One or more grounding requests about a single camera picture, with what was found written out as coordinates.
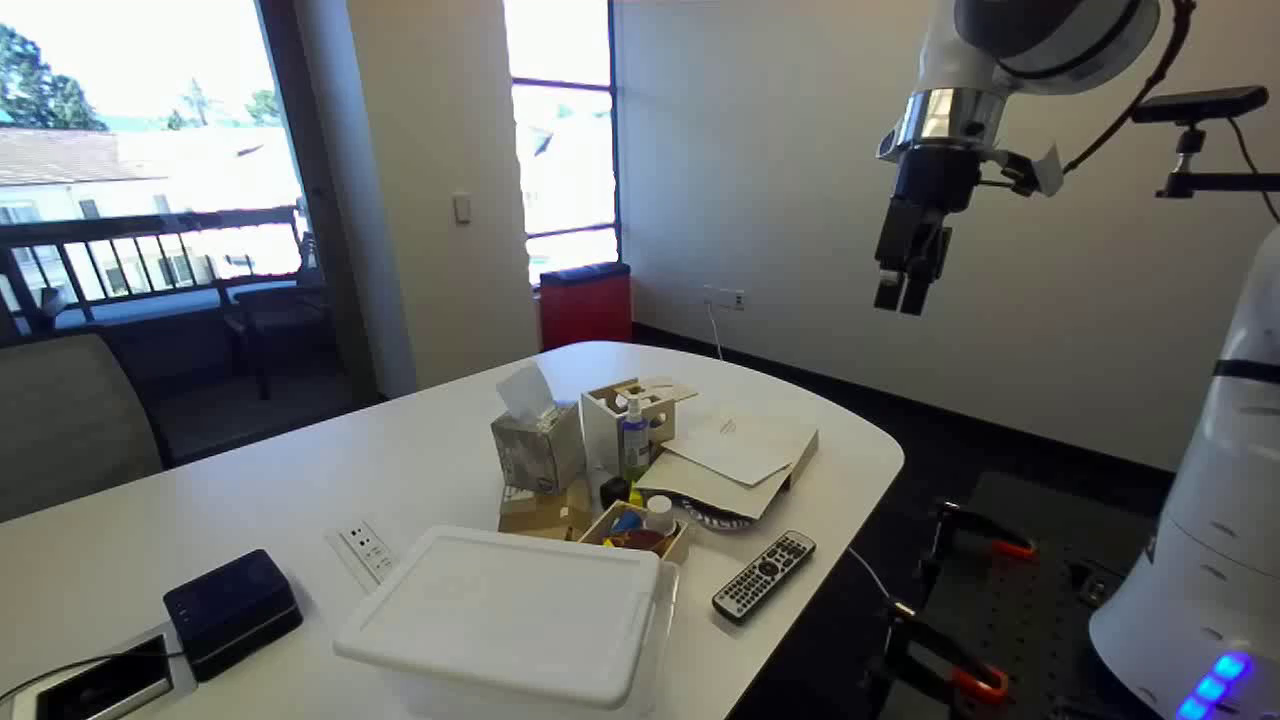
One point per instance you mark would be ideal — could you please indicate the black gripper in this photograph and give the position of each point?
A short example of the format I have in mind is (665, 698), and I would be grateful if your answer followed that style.
(931, 185)

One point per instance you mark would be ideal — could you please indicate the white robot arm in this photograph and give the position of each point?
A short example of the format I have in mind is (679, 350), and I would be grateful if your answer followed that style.
(1194, 630)

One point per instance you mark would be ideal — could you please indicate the flat cardboard box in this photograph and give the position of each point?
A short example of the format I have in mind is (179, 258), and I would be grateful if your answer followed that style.
(710, 490)

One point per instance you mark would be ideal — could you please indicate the small wooden tray with items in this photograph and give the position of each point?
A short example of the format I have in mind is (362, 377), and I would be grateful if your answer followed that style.
(642, 525)

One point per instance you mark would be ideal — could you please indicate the black tv remote control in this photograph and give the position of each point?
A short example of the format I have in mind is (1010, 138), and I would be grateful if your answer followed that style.
(757, 581)

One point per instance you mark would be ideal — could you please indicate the tissue box with tissue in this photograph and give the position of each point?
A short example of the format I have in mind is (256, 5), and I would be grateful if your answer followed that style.
(538, 436)

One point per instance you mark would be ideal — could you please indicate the white power strip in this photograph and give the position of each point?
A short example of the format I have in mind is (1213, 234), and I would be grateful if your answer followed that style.
(365, 555)

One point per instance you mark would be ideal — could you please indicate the dark blue case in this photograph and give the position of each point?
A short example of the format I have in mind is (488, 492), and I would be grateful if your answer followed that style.
(235, 613)

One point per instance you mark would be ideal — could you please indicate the grey office chair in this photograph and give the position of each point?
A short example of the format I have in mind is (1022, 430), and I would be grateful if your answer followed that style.
(69, 423)

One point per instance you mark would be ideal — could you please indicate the black tablet device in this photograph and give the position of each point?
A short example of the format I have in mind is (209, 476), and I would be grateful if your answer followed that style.
(110, 690)

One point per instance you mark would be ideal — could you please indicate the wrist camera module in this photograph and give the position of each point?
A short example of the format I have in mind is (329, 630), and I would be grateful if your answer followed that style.
(1033, 177)

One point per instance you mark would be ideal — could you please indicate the white light switch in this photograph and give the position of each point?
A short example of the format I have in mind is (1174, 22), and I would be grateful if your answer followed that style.
(462, 209)

